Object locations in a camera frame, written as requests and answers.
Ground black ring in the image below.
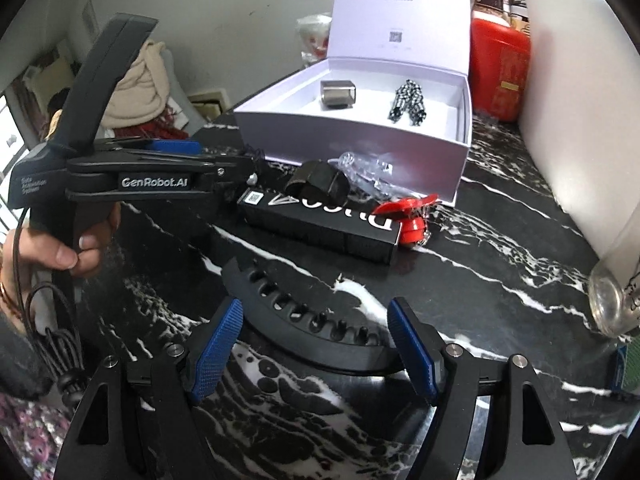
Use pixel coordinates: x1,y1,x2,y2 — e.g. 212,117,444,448
290,159,351,206

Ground black white checkered cord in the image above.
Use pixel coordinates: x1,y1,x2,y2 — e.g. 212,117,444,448
386,79,430,126

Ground beige cloth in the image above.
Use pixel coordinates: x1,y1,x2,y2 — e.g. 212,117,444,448
102,40,173,131

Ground lavender gift box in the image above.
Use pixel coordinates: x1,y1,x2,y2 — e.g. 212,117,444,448
232,0,473,208

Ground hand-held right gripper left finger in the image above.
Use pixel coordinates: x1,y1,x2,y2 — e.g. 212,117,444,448
60,296,246,480

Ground small grey metal box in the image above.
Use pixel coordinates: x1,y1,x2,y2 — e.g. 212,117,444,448
319,79,358,110

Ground white foam board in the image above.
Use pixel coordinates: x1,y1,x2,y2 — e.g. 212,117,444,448
517,0,640,261

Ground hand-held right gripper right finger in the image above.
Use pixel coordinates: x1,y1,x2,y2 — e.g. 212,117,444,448
387,296,576,480

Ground long black carton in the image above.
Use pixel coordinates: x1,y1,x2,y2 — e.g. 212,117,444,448
235,187,405,265

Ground white plastic bag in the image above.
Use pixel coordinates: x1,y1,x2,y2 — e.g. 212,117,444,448
296,12,333,68

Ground wooden cabinet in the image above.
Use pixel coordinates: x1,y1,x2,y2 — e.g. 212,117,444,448
189,89,232,121

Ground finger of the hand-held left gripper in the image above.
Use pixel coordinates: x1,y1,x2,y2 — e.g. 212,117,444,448
97,137,203,158
67,152,268,201

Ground clear plastic bag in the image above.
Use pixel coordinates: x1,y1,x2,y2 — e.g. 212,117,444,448
336,150,401,201

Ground red cloth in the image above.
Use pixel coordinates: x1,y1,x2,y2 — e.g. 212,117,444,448
107,110,193,141

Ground green white medicine carton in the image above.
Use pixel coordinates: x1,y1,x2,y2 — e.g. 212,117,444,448
612,330,640,393

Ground black curved ribbed piece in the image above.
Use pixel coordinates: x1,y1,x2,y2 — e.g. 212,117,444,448
221,256,408,375

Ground dark sauce bottle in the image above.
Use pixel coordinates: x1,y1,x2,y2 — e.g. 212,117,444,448
507,0,531,36

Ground clear glass cup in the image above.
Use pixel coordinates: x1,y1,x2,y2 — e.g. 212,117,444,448
587,220,640,337

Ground floral patterned clothing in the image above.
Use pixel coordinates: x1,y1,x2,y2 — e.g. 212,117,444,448
0,390,76,480

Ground person's left hand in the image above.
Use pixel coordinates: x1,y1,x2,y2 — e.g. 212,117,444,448
0,205,123,286

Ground red plastic container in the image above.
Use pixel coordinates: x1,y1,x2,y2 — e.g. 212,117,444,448
469,12,532,123

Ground black cable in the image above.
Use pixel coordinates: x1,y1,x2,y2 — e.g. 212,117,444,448
12,205,88,411

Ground red propeller toy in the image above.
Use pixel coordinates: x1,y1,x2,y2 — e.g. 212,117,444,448
374,192,441,247

